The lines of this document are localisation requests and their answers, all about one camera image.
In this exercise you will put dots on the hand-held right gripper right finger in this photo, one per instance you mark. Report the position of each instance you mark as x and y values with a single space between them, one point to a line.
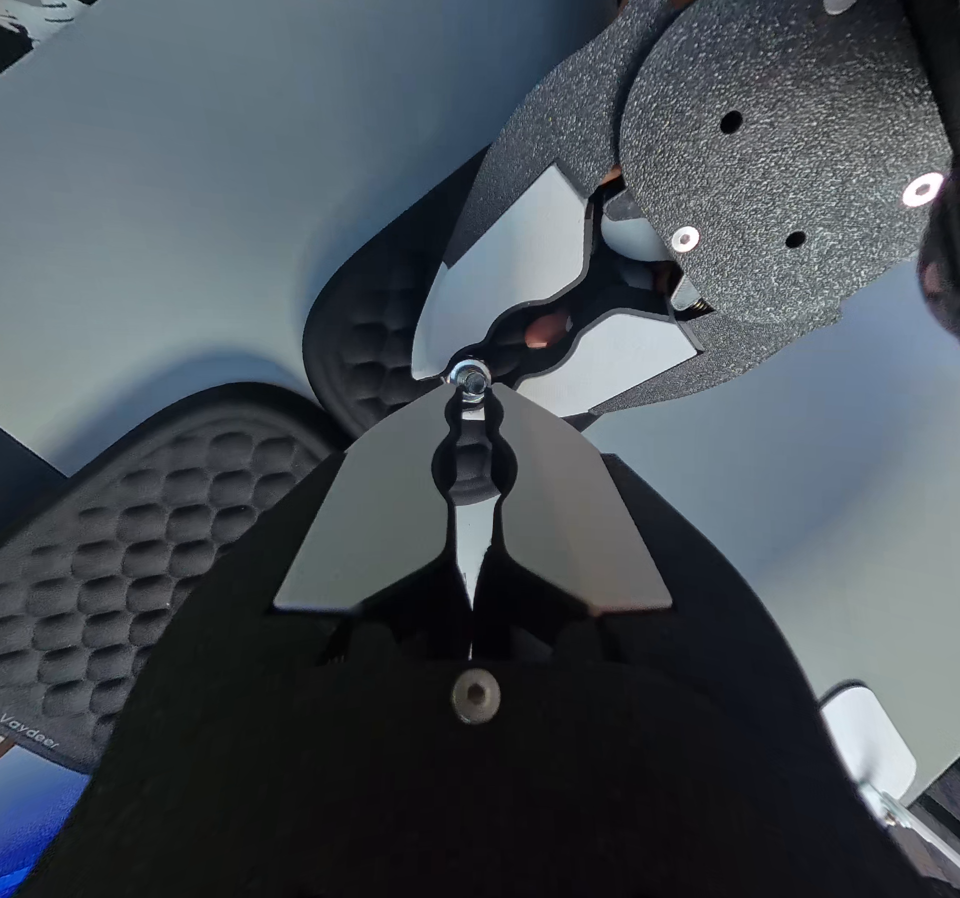
577 531

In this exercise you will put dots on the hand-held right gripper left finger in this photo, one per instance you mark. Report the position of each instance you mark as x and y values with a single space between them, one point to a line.
367 531

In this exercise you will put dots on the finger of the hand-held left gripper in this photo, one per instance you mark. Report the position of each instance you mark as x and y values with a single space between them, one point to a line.
622 358
510 261

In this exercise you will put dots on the silver hex nut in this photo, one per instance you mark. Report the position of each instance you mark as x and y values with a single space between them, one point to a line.
457 372

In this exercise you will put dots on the blue plastic bin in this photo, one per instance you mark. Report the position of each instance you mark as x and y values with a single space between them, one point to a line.
37 823

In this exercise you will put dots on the black honeycomb wrist rest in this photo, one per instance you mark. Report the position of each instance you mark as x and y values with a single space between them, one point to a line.
112 538
360 343

